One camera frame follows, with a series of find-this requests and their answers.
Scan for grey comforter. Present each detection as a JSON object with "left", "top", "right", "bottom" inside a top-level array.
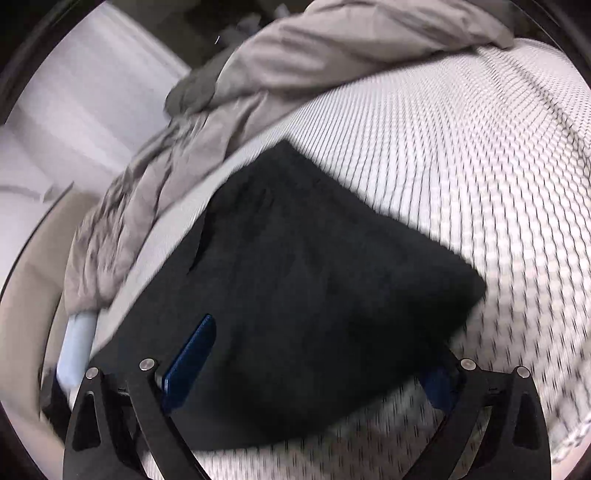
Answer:
[{"left": 64, "top": 0, "right": 515, "bottom": 311}]

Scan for light blue bolster pillow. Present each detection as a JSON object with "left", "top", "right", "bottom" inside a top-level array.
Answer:
[{"left": 56, "top": 311, "right": 99, "bottom": 393}]

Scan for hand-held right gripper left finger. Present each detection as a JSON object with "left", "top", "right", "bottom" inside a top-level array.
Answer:
[{"left": 63, "top": 314, "right": 217, "bottom": 480}]

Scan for white patterned mattress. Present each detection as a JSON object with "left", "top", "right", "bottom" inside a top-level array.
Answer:
[{"left": 95, "top": 38, "right": 591, "bottom": 480}]

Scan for black pants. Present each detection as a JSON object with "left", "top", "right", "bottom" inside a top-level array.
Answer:
[{"left": 90, "top": 141, "right": 488, "bottom": 450}]

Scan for beige bed frame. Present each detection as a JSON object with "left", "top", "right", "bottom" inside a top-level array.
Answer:
[{"left": 0, "top": 182, "right": 100, "bottom": 384}]

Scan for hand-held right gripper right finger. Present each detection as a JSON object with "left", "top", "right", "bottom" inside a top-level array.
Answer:
[{"left": 418, "top": 353, "right": 552, "bottom": 480}]

